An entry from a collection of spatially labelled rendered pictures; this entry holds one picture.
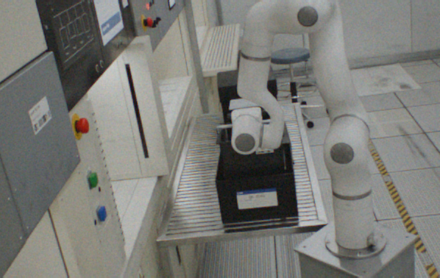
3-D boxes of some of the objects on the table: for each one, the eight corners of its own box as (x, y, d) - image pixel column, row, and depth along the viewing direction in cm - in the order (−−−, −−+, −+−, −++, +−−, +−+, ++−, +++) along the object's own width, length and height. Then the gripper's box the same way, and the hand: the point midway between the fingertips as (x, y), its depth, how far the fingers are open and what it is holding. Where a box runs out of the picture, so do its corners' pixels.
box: (282, 127, 283) (276, 79, 274) (224, 135, 284) (217, 87, 275) (276, 109, 310) (270, 64, 300) (224, 116, 311) (216, 72, 302)
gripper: (270, 111, 185) (269, 93, 202) (219, 117, 187) (222, 99, 204) (273, 132, 188) (271, 113, 205) (222, 138, 190) (225, 119, 207)
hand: (246, 108), depth 202 cm, fingers closed on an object, 4 cm apart
